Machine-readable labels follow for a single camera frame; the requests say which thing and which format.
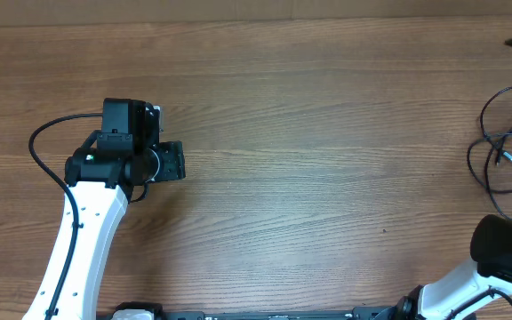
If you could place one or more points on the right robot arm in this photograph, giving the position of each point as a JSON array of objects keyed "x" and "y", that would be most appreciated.
[{"x": 487, "y": 274}]

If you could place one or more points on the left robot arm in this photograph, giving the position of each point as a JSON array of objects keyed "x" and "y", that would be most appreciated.
[{"x": 100, "y": 176}]

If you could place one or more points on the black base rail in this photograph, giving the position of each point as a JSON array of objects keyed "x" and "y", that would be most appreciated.
[{"x": 357, "y": 313}]

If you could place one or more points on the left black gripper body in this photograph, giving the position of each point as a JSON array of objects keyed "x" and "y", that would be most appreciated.
[{"x": 171, "y": 163}]

